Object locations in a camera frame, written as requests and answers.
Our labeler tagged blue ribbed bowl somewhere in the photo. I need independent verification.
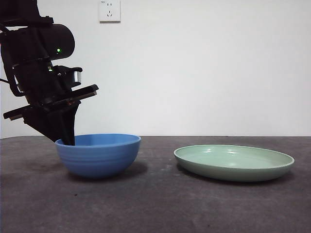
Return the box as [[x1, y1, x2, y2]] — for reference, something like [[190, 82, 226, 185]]
[[54, 133, 142, 180]]

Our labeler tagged white wall socket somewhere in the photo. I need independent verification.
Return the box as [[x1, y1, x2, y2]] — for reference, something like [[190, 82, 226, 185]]
[[99, 0, 121, 24]]

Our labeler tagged pale green plate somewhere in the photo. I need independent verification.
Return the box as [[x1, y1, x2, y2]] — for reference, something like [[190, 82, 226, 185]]
[[173, 144, 295, 183]]

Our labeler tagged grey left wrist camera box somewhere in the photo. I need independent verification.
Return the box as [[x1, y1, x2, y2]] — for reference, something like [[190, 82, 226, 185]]
[[65, 67, 83, 88]]

